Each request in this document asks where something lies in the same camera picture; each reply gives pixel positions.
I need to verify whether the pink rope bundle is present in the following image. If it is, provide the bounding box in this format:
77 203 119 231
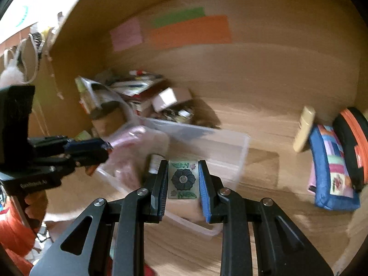
107 124 170 190

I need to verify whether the green floral card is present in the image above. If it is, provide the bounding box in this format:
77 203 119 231
168 160 200 199

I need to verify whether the clear plastic storage bin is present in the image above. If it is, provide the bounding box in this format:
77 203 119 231
98 118 250 239

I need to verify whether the white handwritten paper sheet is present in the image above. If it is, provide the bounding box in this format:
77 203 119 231
75 77 115 114

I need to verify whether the stack of books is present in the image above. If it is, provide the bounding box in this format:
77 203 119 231
110 70 169 117

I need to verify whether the blue patchwork pouch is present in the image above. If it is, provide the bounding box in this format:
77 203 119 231
309 125 360 212

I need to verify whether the small white cardboard box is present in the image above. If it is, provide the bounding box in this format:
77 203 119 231
152 87 192 112

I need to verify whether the pink sticky note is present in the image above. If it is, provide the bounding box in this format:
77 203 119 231
110 17 144 52

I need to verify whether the cream lotion bottle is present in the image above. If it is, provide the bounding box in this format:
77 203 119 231
293 105 316 153

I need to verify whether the black orange round case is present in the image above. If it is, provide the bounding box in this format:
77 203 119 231
332 107 367 192

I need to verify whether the green sticky note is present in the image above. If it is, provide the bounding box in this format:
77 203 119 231
151 7 206 29

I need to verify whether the orange sticky note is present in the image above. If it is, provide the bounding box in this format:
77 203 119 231
148 15 232 49

